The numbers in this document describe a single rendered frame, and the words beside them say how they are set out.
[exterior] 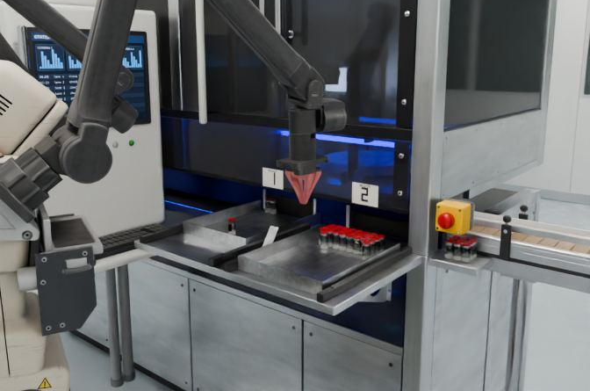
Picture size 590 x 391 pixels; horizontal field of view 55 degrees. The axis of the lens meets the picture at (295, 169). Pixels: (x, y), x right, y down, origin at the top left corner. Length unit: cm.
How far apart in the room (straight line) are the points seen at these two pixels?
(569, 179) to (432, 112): 477
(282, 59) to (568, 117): 514
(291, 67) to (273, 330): 108
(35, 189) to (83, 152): 9
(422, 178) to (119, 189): 103
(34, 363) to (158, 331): 128
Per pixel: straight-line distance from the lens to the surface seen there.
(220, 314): 213
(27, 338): 121
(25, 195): 97
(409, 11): 149
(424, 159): 148
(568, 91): 608
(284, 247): 153
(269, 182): 179
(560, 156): 615
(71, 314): 118
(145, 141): 202
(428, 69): 145
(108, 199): 198
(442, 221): 144
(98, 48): 96
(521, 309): 164
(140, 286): 247
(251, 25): 106
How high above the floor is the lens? 139
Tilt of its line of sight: 11 degrees down
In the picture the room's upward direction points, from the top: straight up
